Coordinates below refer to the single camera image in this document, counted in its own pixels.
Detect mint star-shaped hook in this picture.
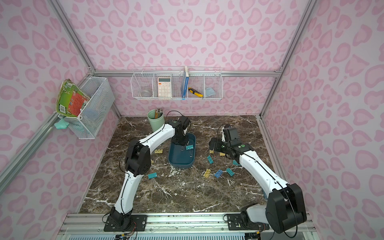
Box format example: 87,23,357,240
54,119,70,130

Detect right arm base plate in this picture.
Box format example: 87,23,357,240
223,214,270,231

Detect teal plastic storage box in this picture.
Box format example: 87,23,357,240
168,133,196,169

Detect blue book in basket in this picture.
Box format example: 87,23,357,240
181,66,190,100

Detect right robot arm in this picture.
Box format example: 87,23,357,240
209,125,307,234

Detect teal binder clip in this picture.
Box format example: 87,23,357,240
207,156,214,164
226,168,235,177
148,173,158,180

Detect blue binder clip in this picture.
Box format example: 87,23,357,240
214,170,223,179

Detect yellow utility knife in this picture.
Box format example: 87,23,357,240
188,88,204,98

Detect white mesh side basket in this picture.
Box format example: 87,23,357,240
62,77,115,140

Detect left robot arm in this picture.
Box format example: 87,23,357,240
106,115,196,230

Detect clear tape roll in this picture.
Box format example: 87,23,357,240
140,88,153,98

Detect white calculator in basket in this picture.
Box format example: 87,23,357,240
158,77,172,98

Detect pencils in cup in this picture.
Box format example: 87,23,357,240
155,109,163,119

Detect mint green pencil cup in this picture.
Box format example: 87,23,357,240
147,109,165,132

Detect green red booklet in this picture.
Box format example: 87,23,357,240
56,79,91,118

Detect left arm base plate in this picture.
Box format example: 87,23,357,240
104,215,148,233

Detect white wire wall basket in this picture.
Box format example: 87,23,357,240
131,67,224,100

